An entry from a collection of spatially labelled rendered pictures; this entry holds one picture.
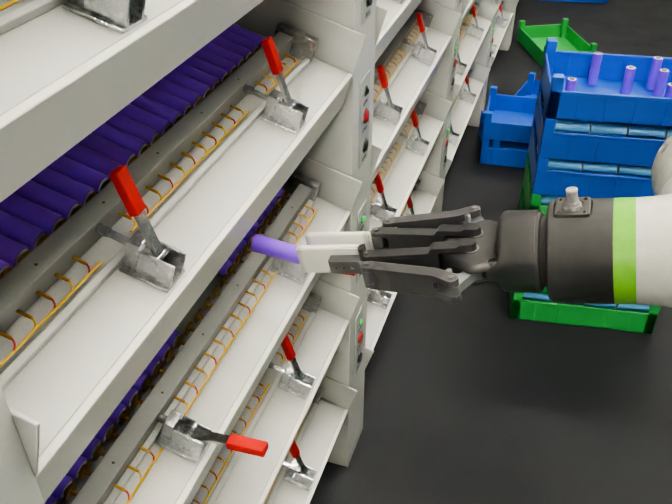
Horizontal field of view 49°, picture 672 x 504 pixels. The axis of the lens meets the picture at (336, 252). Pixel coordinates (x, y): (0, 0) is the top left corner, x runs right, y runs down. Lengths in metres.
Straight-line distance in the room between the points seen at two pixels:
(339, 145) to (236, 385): 0.36
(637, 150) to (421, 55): 0.43
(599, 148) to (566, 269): 0.83
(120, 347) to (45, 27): 0.21
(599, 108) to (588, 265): 0.81
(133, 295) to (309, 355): 0.53
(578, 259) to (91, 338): 0.38
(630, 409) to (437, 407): 0.37
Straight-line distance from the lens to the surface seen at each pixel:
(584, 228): 0.65
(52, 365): 0.51
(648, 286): 0.65
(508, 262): 0.66
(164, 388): 0.71
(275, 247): 0.76
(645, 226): 0.65
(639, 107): 1.44
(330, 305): 1.10
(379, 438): 1.41
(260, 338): 0.80
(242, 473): 0.92
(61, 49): 0.44
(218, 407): 0.73
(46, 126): 0.41
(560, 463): 1.43
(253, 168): 0.70
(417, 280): 0.67
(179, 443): 0.69
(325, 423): 1.22
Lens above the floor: 1.08
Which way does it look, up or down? 36 degrees down
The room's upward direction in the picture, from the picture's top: straight up
